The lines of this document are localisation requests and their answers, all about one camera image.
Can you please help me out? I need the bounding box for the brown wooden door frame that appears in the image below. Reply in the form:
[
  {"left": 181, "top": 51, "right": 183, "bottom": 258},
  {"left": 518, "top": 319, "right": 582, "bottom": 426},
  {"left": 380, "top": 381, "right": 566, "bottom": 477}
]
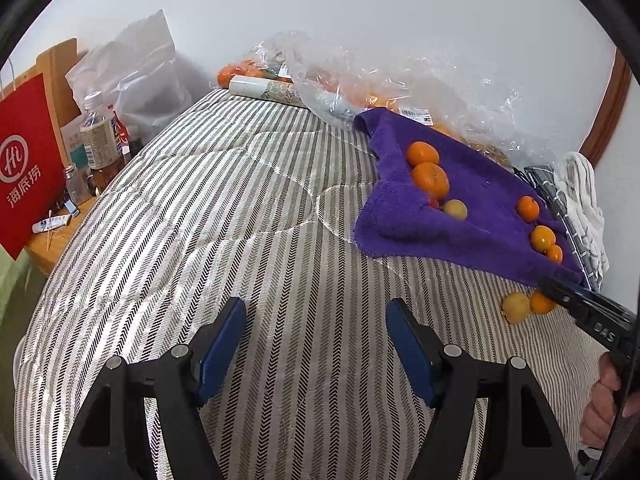
[{"left": 580, "top": 50, "right": 633, "bottom": 166}]

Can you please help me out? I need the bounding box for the large orange tangerine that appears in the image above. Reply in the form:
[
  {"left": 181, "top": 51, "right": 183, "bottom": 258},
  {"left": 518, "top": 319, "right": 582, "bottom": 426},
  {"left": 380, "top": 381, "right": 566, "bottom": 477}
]
[{"left": 411, "top": 162, "right": 450, "bottom": 200}]

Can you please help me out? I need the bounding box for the wooden nightstand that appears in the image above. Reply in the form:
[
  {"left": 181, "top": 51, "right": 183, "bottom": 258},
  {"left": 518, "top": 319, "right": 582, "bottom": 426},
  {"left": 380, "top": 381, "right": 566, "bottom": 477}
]
[{"left": 22, "top": 195, "right": 98, "bottom": 276}]

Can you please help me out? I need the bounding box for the pile of small brown fruits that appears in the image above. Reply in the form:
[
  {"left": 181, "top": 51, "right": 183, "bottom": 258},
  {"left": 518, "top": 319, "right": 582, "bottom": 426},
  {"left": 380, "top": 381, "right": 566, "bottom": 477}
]
[{"left": 467, "top": 140, "right": 513, "bottom": 168}]

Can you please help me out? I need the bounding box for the green cloth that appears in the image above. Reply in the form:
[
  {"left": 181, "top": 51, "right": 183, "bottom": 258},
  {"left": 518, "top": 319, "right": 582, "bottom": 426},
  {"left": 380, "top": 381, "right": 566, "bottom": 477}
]
[{"left": 0, "top": 247, "right": 31, "bottom": 331}]

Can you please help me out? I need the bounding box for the red label bottle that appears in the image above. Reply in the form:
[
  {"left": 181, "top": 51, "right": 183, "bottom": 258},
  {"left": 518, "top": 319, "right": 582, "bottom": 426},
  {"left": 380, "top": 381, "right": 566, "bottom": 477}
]
[{"left": 107, "top": 105, "right": 132, "bottom": 156}]

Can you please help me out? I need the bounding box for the small glass bottle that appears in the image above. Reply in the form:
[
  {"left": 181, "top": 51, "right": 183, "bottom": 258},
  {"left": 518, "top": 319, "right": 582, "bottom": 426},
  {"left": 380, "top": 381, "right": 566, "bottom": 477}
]
[{"left": 62, "top": 164, "right": 83, "bottom": 206}]

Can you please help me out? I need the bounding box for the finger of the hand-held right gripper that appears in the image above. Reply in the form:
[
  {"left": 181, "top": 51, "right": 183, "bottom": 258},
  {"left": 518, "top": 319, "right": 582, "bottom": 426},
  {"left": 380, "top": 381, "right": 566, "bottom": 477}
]
[
  {"left": 539, "top": 276, "right": 636, "bottom": 321},
  {"left": 537, "top": 286, "right": 591, "bottom": 323}
]

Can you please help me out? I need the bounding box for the wooden board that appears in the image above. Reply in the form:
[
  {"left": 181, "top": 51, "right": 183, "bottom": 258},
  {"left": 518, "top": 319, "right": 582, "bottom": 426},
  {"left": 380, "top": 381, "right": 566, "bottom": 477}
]
[{"left": 35, "top": 37, "right": 93, "bottom": 126}]

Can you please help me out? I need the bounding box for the striped quilt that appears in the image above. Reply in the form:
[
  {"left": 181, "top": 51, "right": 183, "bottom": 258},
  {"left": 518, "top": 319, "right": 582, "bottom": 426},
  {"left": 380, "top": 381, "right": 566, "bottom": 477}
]
[{"left": 15, "top": 87, "right": 621, "bottom": 480}]

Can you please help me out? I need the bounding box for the person's right hand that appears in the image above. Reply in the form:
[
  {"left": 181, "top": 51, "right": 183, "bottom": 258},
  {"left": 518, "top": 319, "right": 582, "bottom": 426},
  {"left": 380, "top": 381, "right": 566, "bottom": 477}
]
[{"left": 580, "top": 352, "right": 626, "bottom": 451}]

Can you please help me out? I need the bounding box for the printed paper roll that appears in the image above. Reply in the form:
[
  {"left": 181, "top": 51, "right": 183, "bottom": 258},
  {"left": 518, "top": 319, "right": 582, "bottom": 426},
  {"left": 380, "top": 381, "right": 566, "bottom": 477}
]
[{"left": 227, "top": 75, "right": 361, "bottom": 116}]

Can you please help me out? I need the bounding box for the translucent white plastic bag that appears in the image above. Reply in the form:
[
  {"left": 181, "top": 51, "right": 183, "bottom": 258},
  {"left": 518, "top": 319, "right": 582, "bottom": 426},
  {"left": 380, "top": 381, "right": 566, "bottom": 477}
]
[{"left": 65, "top": 8, "right": 193, "bottom": 141}]

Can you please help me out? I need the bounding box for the white tube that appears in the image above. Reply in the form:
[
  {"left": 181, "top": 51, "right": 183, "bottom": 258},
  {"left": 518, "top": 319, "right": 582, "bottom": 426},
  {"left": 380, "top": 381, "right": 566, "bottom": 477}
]
[{"left": 31, "top": 212, "right": 73, "bottom": 234}]

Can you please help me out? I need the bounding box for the orange tangerine with stem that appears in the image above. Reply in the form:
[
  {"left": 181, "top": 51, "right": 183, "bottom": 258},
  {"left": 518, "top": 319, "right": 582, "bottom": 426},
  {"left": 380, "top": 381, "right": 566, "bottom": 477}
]
[{"left": 516, "top": 196, "right": 541, "bottom": 222}]

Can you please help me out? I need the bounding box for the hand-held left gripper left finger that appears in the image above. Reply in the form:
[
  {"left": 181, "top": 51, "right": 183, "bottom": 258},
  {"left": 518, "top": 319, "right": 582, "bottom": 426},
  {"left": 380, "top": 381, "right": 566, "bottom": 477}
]
[{"left": 55, "top": 297, "right": 248, "bottom": 480}]

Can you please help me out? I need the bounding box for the large clear plastic bag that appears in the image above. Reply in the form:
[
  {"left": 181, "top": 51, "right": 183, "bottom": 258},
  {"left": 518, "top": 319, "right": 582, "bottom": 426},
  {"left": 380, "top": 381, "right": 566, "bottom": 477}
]
[{"left": 285, "top": 32, "right": 538, "bottom": 171}]

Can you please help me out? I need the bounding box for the tea bottle with label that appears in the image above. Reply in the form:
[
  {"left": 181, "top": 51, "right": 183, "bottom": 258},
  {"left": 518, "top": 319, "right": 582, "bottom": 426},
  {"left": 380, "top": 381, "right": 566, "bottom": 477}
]
[{"left": 80, "top": 92, "right": 126, "bottom": 196}]

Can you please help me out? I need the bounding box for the pile of bagged tangerines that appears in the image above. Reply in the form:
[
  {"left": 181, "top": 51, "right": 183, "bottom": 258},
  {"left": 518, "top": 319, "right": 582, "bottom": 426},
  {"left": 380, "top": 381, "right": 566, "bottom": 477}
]
[
  {"left": 217, "top": 60, "right": 266, "bottom": 86},
  {"left": 300, "top": 67, "right": 466, "bottom": 141}
]

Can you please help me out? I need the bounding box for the white box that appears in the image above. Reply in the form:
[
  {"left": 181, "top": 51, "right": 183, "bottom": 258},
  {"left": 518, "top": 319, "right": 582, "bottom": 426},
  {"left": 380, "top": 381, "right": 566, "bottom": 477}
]
[{"left": 60, "top": 115, "right": 96, "bottom": 171}]

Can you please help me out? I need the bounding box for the crumpled clear plastic bag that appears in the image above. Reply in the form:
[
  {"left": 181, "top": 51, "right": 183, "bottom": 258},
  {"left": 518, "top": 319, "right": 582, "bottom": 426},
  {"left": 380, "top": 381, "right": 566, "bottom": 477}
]
[{"left": 220, "top": 32, "right": 311, "bottom": 86}]

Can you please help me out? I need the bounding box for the red paper bag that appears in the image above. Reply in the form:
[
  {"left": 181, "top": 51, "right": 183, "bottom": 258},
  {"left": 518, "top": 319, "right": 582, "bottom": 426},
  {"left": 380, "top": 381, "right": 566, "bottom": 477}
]
[{"left": 0, "top": 72, "right": 68, "bottom": 261}]

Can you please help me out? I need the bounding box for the purple towel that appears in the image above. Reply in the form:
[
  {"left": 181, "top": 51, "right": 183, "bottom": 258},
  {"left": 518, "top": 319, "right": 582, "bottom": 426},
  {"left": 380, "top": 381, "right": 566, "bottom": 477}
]
[{"left": 352, "top": 109, "right": 586, "bottom": 288}]

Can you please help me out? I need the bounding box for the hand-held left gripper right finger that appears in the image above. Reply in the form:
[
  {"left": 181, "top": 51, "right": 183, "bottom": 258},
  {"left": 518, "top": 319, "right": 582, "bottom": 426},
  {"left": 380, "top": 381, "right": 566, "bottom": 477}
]
[{"left": 385, "top": 297, "right": 576, "bottom": 480}]

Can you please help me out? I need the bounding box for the grey checked cloth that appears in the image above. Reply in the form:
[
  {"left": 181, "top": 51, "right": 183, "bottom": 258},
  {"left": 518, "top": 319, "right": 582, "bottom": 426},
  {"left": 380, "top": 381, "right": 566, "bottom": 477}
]
[{"left": 515, "top": 164, "right": 601, "bottom": 291}]

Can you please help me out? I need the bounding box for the white towel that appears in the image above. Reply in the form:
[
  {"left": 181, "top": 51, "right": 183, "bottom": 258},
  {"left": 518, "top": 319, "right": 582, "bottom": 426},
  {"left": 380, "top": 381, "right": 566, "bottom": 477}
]
[{"left": 552, "top": 152, "right": 611, "bottom": 281}]

